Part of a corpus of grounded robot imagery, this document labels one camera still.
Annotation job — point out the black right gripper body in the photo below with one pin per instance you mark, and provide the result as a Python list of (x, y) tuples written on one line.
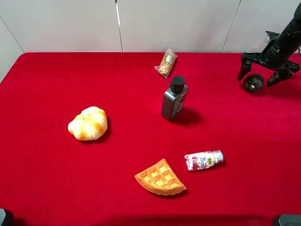
[(259, 59)]

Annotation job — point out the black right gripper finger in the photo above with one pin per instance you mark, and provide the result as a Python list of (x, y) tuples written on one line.
[(246, 67), (279, 76)]

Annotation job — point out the dark round ball object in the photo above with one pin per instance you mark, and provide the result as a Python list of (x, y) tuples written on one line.
[(253, 83)]

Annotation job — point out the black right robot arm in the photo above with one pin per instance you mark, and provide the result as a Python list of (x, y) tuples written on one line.
[(275, 56)]

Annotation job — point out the wrapped chocolate balls packet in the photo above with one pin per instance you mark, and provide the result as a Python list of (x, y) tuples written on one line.
[(167, 63)]

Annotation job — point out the black pump dispenser bottle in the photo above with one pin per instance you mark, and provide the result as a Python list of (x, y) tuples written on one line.
[(174, 97)]

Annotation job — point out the red velvet table cloth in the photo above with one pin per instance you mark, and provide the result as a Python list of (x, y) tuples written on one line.
[(49, 178)]

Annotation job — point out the small pink yogurt bottle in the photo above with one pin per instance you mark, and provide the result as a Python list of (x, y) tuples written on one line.
[(203, 160)]

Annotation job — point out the waffle wedge piece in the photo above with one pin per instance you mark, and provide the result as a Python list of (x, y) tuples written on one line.
[(160, 179)]

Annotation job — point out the black base bottom right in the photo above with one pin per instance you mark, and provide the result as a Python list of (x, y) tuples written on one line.
[(287, 220)]

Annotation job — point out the black base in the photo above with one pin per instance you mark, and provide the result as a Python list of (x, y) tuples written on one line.
[(287, 220), (6, 217)]

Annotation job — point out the round orange-white bread bun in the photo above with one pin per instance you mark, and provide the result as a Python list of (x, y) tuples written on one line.
[(89, 125)]

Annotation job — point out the black base bottom left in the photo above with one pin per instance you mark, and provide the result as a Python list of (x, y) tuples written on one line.
[(6, 217)]

